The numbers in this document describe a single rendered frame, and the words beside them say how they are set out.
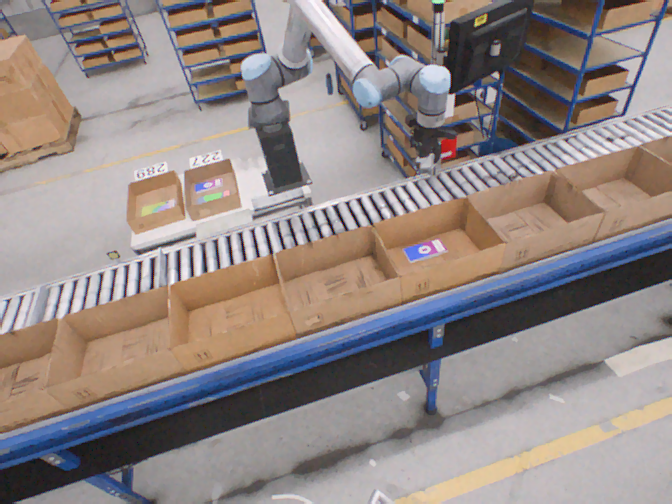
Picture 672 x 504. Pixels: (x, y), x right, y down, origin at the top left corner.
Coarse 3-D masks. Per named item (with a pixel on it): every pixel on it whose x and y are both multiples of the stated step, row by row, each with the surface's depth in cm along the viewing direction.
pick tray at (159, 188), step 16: (160, 176) 245; (176, 176) 240; (128, 192) 235; (144, 192) 248; (160, 192) 246; (176, 192) 244; (128, 208) 225; (176, 208) 219; (144, 224) 219; (160, 224) 223
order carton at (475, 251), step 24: (408, 216) 160; (432, 216) 164; (456, 216) 168; (480, 216) 154; (384, 240) 166; (408, 240) 169; (456, 240) 168; (480, 240) 159; (408, 264) 162; (432, 264) 161; (456, 264) 141; (480, 264) 145; (408, 288) 143; (432, 288) 147
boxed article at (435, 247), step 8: (432, 240) 168; (440, 240) 167; (408, 248) 166; (416, 248) 166; (424, 248) 165; (432, 248) 165; (440, 248) 164; (408, 256) 163; (416, 256) 163; (424, 256) 162; (432, 256) 163
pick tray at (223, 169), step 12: (204, 168) 245; (216, 168) 248; (228, 168) 250; (192, 180) 248; (204, 180) 249; (228, 180) 245; (192, 192) 242; (204, 192) 240; (216, 192) 238; (192, 204) 233; (204, 204) 218; (216, 204) 220; (228, 204) 222; (240, 204) 225; (192, 216) 221; (204, 216) 223
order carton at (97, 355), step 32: (160, 288) 149; (64, 320) 146; (96, 320) 151; (128, 320) 156; (160, 320) 159; (64, 352) 141; (96, 352) 152; (128, 352) 151; (160, 352) 129; (64, 384) 127; (96, 384) 131; (128, 384) 135
